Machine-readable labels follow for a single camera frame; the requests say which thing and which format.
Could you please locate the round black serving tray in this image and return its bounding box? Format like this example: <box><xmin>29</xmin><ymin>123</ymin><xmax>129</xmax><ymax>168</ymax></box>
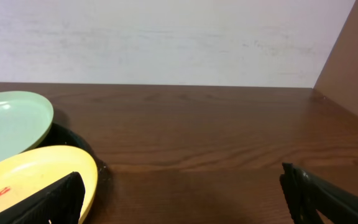
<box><xmin>37</xmin><ymin>123</ymin><xmax>114</xmax><ymax>224</ymax></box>

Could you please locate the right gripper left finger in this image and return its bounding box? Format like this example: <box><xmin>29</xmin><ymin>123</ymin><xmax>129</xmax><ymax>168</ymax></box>
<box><xmin>0</xmin><ymin>172</ymin><xmax>85</xmax><ymax>224</ymax></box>

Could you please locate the yellow plate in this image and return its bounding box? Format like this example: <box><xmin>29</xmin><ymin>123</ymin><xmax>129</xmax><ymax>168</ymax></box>
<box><xmin>0</xmin><ymin>146</ymin><xmax>98</xmax><ymax>223</ymax></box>

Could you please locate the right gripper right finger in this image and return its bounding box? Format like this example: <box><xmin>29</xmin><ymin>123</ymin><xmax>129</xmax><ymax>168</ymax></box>
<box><xmin>280</xmin><ymin>163</ymin><xmax>358</xmax><ymax>224</ymax></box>

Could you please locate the top light green plate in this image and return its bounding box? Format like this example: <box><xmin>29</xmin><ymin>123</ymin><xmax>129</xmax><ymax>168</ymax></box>
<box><xmin>0</xmin><ymin>91</ymin><xmax>54</xmax><ymax>162</ymax></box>

